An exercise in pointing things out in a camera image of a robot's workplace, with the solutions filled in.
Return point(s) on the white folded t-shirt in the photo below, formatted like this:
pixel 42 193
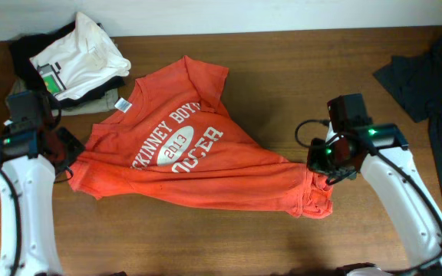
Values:
pixel 79 62

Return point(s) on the orange soccer t-shirt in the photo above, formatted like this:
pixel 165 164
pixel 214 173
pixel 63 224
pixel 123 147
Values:
pixel 175 141

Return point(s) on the black folded garment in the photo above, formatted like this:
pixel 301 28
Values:
pixel 28 46

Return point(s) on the beige folded garment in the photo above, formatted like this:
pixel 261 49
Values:
pixel 103 104

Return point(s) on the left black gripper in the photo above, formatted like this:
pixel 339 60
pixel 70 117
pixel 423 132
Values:
pixel 76 147

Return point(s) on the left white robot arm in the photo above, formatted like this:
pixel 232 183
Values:
pixel 29 164

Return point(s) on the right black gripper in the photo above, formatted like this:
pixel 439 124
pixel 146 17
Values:
pixel 315 159

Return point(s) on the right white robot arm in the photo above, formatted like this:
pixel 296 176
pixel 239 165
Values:
pixel 380 154

